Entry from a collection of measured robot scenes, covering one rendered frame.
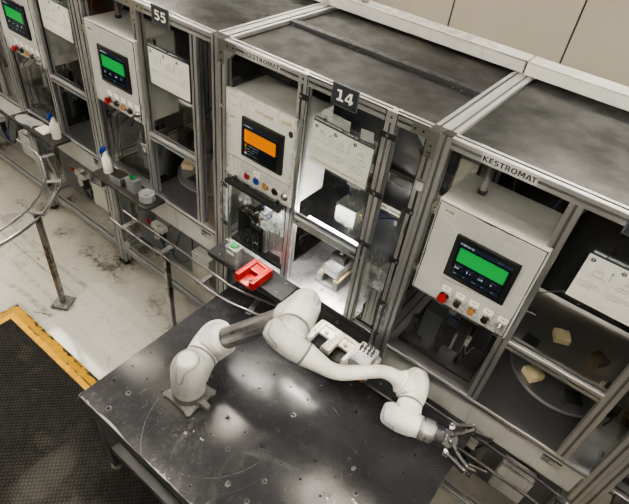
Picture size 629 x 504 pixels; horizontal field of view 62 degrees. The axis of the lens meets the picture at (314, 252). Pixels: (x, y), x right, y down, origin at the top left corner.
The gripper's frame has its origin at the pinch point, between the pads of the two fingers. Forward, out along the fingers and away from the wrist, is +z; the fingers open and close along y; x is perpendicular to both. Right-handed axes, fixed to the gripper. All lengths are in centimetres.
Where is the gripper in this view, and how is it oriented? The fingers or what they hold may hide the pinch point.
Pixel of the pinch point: (486, 455)
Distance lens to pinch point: 219.4
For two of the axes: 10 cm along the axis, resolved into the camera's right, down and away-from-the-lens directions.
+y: -4.0, 6.4, -6.6
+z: 9.2, 3.3, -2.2
